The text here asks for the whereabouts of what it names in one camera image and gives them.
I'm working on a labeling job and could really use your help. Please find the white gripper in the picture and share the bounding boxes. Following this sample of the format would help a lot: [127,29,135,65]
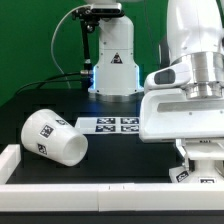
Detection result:
[139,88,224,170]

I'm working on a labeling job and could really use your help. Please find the white lamp base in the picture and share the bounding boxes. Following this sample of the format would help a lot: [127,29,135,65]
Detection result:
[169,142,224,184]

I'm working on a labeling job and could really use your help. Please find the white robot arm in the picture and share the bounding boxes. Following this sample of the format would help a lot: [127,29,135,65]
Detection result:
[89,0,224,167]

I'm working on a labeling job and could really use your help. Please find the white lamp shade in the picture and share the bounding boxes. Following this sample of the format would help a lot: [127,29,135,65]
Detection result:
[21,109,88,166]

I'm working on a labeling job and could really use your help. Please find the white marker sheet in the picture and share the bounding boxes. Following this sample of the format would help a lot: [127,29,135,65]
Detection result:
[75,117,139,134]

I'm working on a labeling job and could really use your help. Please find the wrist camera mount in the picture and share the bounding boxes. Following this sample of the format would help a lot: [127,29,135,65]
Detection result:
[144,62,191,93]

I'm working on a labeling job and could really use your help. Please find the white front fence rail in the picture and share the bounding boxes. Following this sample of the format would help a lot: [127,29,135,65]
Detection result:
[0,183,224,212]

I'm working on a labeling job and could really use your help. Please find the white fence rail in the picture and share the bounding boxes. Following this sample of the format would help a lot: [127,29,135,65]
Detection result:
[0,144,21,185]
[0,183,224,212]

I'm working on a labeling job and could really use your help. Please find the black table cables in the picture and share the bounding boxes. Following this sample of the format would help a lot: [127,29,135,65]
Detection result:
[14,69,91,96]

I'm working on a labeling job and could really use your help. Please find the black camera on stand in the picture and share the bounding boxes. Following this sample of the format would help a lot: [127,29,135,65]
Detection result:
[72,3,124,76]

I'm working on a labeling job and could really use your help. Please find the white left fence rail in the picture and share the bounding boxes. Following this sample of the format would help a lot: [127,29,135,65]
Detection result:
[0,144,21,185]

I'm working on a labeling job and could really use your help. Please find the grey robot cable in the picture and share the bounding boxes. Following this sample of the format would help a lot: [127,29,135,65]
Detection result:
[50,4,88,89]

